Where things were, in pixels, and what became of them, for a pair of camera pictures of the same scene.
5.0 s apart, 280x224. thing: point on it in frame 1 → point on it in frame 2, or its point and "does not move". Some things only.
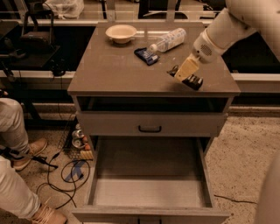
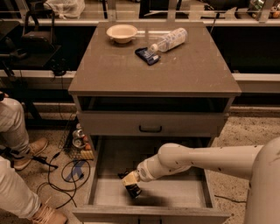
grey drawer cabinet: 150,158 does not move
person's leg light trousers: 13,135 does not move
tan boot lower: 45,214 does not move
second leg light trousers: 17,196 does not move
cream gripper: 203,52 → 144,171
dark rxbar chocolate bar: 195,82 → 134,190
